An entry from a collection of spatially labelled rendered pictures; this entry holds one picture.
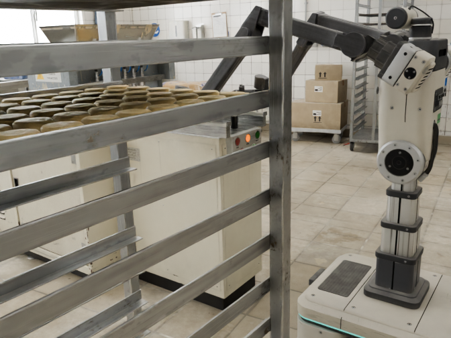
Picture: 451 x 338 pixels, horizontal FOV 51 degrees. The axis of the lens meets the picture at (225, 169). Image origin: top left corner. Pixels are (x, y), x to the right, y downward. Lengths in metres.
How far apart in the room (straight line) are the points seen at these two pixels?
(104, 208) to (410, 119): 1.27
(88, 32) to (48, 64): 1.88
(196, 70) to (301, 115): 1.88
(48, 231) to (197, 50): 0.31
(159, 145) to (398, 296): 1.19
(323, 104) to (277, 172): 4.73
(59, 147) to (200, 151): 1.52
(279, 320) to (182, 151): 1.26
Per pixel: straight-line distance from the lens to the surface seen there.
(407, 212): 1.84
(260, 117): 2.19
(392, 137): 1.73
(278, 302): 0.95
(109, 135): 0.58
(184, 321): 2.27
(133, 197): 0.61
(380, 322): 1.84
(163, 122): 0.63
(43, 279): 1.08
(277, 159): 0.84
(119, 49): 0.58
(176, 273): 2.37
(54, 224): 0.55
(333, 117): 5.55
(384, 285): 1.96
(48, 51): 0.53
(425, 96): 1.67
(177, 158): 2.13
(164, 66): 2.75
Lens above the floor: 1.25
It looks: 16 degrees down
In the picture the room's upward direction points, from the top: 2 degrees counter-clockwise
